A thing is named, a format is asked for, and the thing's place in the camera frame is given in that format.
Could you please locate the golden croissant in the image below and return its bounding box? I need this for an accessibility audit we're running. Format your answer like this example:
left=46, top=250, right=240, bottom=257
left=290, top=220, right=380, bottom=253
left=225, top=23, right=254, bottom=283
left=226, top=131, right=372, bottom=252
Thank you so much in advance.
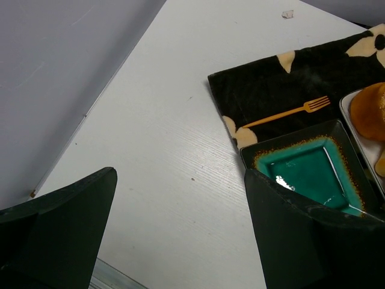
left=374, top=150, right=385, bottom=178

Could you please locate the teal square plate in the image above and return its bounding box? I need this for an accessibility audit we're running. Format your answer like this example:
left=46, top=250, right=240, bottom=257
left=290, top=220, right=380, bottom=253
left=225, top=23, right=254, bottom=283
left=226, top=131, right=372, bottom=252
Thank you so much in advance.
left=240, top=120, right=383, bottom=217

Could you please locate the large sugared round bread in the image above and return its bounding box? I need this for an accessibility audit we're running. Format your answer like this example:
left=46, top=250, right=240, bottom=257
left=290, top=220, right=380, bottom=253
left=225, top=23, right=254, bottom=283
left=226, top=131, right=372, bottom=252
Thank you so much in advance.
left=350, top=82, right=384, bottom=142

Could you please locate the white rectangular tray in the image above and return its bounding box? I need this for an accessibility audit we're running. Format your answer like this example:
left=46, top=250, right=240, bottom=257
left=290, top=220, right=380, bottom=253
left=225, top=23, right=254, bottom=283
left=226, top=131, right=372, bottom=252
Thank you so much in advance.
left=339, top=90, right=384, bottom=197

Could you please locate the small white scrap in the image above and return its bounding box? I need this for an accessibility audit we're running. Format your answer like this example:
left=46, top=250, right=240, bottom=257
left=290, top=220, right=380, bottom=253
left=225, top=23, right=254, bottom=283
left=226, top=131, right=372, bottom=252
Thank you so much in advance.
left=282, top=10, right=294, bottom=19

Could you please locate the orange plastic fork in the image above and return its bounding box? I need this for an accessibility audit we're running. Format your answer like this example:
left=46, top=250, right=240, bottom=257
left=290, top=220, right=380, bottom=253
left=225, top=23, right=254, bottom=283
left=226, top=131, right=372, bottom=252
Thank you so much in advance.
left=243, top=96, right=331, bottom=128

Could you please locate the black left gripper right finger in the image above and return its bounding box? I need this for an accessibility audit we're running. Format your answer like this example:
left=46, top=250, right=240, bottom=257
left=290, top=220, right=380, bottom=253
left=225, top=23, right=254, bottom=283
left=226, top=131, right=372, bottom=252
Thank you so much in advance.
left=244, top=169, right=384, bottom=288

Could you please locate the aluminium table frame rail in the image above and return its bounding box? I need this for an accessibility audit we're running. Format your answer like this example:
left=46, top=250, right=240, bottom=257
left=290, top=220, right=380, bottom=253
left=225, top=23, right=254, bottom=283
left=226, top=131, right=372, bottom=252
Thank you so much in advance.
left=88, top=258, right=147, bottom=289

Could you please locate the black floral placemat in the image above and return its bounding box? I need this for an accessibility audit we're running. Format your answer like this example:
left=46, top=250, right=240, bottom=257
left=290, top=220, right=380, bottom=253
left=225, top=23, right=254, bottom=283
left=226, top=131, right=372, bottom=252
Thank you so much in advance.
left=208, top=24, right=384, bottom=149

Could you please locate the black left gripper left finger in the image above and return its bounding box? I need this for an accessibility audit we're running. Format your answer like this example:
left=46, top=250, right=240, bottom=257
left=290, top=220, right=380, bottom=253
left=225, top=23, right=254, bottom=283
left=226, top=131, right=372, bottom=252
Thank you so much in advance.
left=1, top=167, right=117, bottom=288

